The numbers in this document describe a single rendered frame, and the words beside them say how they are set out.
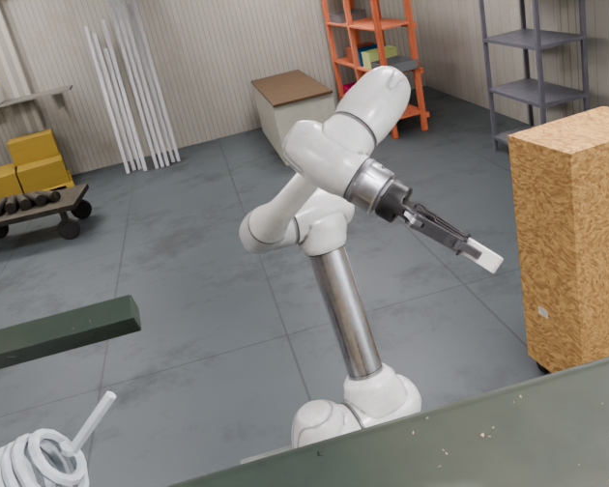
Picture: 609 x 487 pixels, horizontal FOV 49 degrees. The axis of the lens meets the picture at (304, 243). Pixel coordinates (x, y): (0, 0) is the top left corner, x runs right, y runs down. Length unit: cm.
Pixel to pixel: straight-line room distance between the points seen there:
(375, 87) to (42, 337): 94
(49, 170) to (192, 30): 273
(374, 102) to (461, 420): 99
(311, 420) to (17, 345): 142
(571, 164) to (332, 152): 173
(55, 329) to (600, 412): 33
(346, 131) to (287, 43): 879
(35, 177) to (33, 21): 213
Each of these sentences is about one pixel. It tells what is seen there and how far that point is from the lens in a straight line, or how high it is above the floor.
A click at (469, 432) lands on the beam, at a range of 33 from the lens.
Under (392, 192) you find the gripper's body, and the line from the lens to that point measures 120.
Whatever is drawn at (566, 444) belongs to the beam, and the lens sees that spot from 33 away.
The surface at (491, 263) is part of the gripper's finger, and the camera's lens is 122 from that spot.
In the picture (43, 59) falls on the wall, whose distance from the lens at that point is 1002.
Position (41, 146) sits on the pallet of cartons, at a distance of 951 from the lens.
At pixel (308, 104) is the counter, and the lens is 777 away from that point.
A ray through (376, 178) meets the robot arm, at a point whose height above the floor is 177.
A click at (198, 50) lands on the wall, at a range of 988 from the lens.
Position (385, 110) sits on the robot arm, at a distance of 128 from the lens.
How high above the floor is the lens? 215
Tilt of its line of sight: 23 degrees down
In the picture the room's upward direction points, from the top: 13 degrees counter-clockwise
